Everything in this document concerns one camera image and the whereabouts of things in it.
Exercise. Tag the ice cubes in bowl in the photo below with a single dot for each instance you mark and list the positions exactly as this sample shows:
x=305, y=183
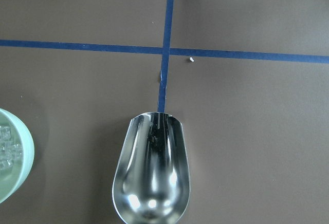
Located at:
x=11, y=148

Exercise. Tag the green bowl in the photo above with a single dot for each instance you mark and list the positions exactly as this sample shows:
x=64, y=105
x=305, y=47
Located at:
x=11, y=180

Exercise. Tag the metal ice scoop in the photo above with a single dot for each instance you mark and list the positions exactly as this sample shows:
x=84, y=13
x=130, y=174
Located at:
x=152, y=179

